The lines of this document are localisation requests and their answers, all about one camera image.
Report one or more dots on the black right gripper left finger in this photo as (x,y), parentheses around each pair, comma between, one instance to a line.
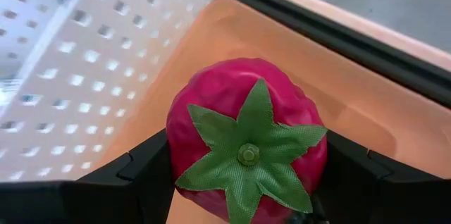
(88,203)

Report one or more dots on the black aluminium rig frame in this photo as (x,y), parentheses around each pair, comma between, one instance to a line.
(317,32)

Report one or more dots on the orange translucent bin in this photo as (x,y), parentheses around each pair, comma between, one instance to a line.
(317,76)

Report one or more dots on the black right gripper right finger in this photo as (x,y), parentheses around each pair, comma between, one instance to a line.
(387,203)

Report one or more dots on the red toy strawberry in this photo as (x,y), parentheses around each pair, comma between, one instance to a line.
(225,86)

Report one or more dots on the white perforated bin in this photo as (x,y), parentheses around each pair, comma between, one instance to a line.
(88,76)

